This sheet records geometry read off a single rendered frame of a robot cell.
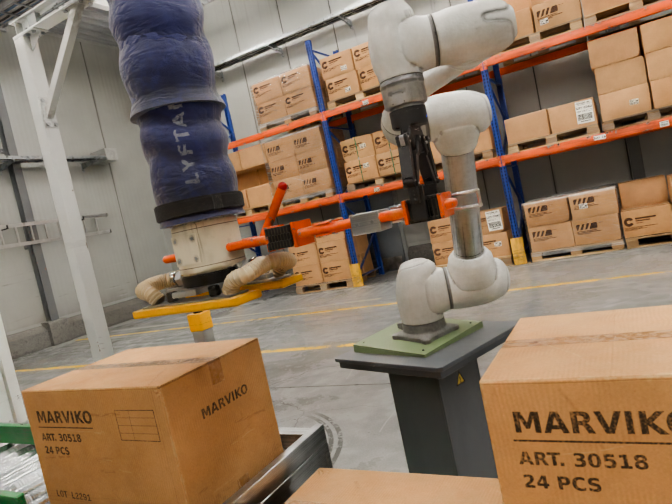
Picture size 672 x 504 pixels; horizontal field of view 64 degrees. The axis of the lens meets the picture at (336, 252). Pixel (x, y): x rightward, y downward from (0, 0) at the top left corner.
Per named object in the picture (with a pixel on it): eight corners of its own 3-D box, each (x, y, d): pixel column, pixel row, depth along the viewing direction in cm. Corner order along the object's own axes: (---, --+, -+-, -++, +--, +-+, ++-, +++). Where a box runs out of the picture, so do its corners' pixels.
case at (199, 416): (53, 517, 164) (20, 391, 161) (154, 453, 198) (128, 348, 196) (196, 540, 134) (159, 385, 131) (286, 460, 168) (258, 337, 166)
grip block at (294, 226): (265, 253, 126) (260, 228, 125) (288, 246, 134) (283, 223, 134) (295, 247, 122) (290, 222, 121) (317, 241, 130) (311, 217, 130)
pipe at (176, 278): (135, 304, 138) (130, 282, 138) (202, 283, 160) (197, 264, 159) (239, 289, 122) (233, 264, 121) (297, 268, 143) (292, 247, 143)
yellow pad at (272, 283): (185, 301, 153) (181, 284, 153) (209, 293, 162) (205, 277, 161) (283, 288, 137) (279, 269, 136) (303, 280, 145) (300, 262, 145)
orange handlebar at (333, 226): (132, 273, 150) (129, 260, 150) (205, 255, 177) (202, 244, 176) (454, 212, 106) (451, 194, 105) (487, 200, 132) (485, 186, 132)
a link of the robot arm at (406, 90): (372, 84, 108) (378, 114, 109) (414, 70, 104) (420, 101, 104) (389, 89, 116) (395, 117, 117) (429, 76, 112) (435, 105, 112)
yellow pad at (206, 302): (133, 319, 136) (128, 300, 136) (162, 310, 145) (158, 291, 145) (237, 306, 120) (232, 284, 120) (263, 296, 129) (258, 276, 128)
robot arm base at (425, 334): (416, 322, 213) (413, 308, 212) (460, 327, 195) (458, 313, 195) (383, 337, 202) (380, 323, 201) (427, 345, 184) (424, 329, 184)
